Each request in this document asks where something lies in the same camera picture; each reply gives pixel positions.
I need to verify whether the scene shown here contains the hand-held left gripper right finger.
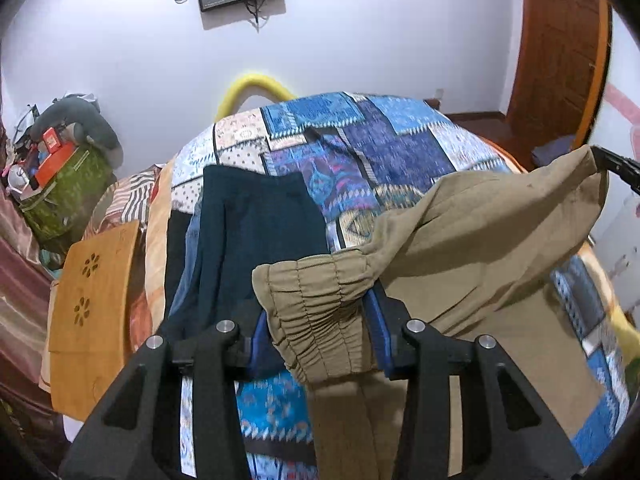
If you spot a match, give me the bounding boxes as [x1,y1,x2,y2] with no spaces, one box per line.
[364,280,583,480]

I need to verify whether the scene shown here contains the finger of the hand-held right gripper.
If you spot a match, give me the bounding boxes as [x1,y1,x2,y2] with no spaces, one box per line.
[591,145,640,192]

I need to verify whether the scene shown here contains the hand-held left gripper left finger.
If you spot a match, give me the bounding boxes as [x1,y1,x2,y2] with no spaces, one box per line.
[59,299,281,480]

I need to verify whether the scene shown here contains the khaki pants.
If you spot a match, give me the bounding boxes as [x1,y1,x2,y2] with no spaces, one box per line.
[251,144,610,480]

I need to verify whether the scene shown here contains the dark teal folded garment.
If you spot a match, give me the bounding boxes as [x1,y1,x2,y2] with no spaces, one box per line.
[155,165,332,380]

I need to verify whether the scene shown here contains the wooden door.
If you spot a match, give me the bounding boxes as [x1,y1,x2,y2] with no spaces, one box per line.
[505,0,613,161]

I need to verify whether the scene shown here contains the wooden lap table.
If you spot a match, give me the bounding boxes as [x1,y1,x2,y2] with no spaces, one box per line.
[48,220,141,422]

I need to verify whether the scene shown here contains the blue patchwork bed cover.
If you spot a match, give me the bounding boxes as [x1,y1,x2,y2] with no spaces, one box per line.
[129,91,636,480]

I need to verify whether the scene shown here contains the striped cloth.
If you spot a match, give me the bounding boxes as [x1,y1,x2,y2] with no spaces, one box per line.
[82,167,166,241]

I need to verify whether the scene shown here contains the maroon curtain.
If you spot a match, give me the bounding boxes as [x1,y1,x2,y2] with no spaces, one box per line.
[0,195,68,461]

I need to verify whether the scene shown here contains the green bag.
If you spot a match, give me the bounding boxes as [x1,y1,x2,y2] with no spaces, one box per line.
[20,145,117,251]

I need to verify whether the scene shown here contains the yellow foam tube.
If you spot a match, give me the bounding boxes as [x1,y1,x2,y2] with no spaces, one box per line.
[215,74,296,122]

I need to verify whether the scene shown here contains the orange box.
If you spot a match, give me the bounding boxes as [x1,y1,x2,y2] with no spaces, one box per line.
[31,129,77,191]

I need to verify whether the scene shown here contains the grey plush toy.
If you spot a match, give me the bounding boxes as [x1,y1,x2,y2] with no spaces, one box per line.
[30,94,125,167]

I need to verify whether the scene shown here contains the black cable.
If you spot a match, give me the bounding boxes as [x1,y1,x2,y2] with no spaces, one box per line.
[245,1,271,31]

